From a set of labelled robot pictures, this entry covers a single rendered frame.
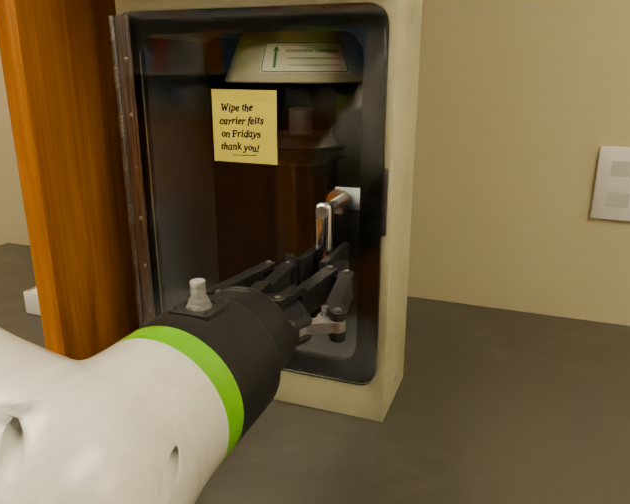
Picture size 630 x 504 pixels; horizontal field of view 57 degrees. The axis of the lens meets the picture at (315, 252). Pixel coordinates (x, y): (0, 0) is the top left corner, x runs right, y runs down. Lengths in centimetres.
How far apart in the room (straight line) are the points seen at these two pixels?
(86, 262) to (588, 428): 62
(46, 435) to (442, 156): 86
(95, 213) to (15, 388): 51
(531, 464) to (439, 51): 64
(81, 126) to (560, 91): 69
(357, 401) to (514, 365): 26
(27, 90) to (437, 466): 58
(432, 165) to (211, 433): 78
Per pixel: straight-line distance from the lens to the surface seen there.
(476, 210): 103
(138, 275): 76
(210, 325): 35
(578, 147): 101
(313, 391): 71
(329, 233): 56
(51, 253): 73
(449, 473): 64
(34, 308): 107
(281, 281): 51
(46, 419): 27
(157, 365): 31
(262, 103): 62
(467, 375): 82
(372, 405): 70
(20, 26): 70
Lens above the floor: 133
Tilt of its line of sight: 18 degrees down
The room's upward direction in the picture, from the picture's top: straight up
